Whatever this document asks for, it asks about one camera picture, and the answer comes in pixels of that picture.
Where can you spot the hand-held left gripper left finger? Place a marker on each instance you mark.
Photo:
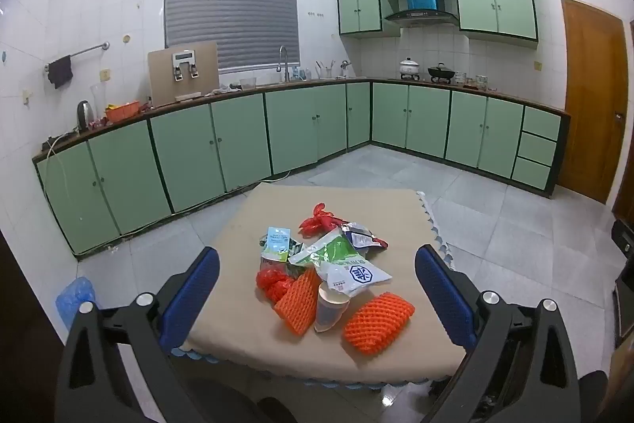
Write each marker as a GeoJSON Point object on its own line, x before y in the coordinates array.
{"type": "Point", "coordinates": [193, 294]}

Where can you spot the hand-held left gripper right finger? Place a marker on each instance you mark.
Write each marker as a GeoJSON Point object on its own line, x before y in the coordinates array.
{"type": "Point", "coordinates": [441, 299]}

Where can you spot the blue milk carton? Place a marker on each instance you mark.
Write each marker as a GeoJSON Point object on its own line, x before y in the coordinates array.
{"type": "Point", "coordinates": [277, 244]}

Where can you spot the green milk carton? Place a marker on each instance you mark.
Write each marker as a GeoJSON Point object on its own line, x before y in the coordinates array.
{"type": "Point", "coordinates": [337, 249]}

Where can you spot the orange foam fruit net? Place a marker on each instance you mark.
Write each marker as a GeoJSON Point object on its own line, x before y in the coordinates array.
{"type": "Point", "coordinates": [297, 304]}
{"type": "Point", "coordinates": [376, 324]}

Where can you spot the red plastic bag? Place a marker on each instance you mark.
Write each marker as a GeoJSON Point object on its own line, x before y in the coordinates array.
{"type": "Point", "coordinates": [270, 282]}
{"type": "Point", "coordinates": [317, 222]}

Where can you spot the white plastic packet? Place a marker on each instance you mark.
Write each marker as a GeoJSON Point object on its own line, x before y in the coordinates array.
{"type": "Point", "coordinates": [356, 277]}

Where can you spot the paper cup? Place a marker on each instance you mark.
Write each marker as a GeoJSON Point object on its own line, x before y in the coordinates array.
{"type": "Point", "coordinates": [329, 309]}

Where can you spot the blue plastic bag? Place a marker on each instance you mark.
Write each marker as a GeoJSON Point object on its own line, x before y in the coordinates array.
{"type": "Point", "coordinates": [74, 299]}

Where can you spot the green base kitchen cabinets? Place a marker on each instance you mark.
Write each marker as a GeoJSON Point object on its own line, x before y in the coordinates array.
{"type": "Point", "coordinates": [237, 140]}

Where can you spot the orange plastic basket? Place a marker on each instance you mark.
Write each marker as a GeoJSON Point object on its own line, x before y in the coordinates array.
{"type": "Point", "coordinates": [123, 112]}

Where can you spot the electric kettle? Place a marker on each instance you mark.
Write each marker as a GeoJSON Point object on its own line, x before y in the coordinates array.
{"type": "Point", "coordinates": [85, 115]}

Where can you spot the wooden board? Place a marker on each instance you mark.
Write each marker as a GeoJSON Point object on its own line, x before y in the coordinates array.
{"type": "Point", "coordinates": [161, 76]}

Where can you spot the black wok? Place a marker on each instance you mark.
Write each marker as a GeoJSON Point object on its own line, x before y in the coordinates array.
{"type": "Point", "coordinates": [440, 72]}

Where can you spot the white cooking pot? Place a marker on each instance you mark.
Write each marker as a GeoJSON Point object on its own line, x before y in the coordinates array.
{"type": "Point", "coordinates": [410, 68]}

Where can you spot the wooden door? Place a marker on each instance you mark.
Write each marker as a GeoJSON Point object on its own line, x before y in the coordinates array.
{"type": "Point", "coordinates": [589, 106]}

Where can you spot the metal faucet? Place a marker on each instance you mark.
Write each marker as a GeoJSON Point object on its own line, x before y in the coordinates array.
{"type": "Point", "coordinates": [286, 66]}

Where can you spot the utensil holder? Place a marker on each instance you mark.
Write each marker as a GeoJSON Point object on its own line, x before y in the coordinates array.
{"type": "Point", "coordinates": [327, 72]}

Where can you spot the dark towel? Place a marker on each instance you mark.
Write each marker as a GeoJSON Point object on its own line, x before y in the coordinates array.
{"type": "Point", "coordinates": [60, 72]}

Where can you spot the metal towel bar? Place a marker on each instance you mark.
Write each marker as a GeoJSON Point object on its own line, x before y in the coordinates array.
{"type": "Point", "coordinates": [84, 52]}

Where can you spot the grey window blind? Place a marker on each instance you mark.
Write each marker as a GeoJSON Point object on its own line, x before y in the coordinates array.
{"type": "Point", "coordinates": [233, 2]}

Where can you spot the white wall-mount device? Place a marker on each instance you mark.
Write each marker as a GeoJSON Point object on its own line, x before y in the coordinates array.
{"type": "Point", "coordinates": [184, 56]}

